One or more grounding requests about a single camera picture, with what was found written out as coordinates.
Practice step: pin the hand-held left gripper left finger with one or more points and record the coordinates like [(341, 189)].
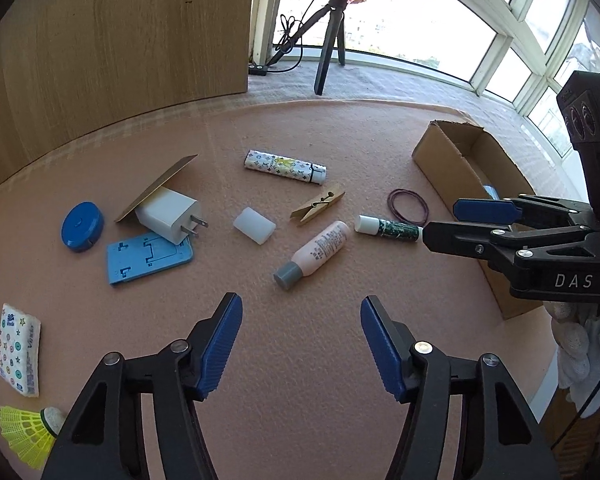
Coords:
[(222, 345)]

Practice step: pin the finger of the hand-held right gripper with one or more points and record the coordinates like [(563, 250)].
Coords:
[(482, 210), (450, 236)]

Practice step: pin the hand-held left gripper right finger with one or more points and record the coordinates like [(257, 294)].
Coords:
[(385, 350)]

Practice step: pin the green and white lip balm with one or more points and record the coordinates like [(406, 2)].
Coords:
[(395, 229)]

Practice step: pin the cardboard box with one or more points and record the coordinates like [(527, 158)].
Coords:
[(440, 160)]

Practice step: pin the blue phone stand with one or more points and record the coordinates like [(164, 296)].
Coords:
[(140, 262)]

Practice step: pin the white translucent block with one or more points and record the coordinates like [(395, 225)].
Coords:
[(254, 225)]

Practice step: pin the wooden clothespin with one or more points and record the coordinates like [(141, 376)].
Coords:
[(315, 206)]

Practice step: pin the white wall charger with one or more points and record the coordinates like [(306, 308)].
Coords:
[(165, 215)]

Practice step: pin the gold card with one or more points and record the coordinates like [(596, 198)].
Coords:
[(160, 182)]

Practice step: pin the white patterned tube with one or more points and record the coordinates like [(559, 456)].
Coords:
[(280, 165)]

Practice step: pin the blue round tape measure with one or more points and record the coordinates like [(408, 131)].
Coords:
[(82, 225)]

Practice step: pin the patterned tissue pack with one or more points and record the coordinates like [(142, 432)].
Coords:
[(20, 350)]

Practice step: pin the yellow shuttlecock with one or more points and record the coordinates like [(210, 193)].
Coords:
[(25, 435)]

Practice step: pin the person's right hand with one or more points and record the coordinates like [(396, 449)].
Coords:
[(577, 340)]

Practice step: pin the dark red rubber band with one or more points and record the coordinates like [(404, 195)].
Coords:
[(391, 202)]

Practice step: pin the black tripod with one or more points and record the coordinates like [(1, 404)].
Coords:
[(325, 60)]

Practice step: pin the light wooden board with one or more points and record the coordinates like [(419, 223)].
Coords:
[(105, 35)]

